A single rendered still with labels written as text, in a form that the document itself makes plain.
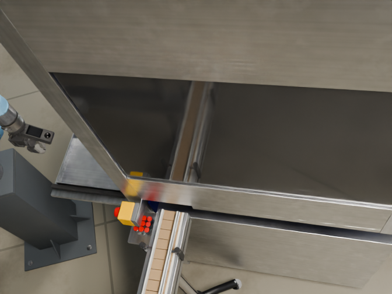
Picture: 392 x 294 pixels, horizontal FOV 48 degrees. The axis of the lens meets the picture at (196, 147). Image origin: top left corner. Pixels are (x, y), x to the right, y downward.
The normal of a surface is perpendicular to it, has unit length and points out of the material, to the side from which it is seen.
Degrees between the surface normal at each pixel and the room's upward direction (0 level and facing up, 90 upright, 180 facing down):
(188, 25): 90
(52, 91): 90
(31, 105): 0
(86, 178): 0
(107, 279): 0
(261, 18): 90
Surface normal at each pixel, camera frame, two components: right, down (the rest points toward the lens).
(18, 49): -0.19, 0.88
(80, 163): -0.17, -0.47
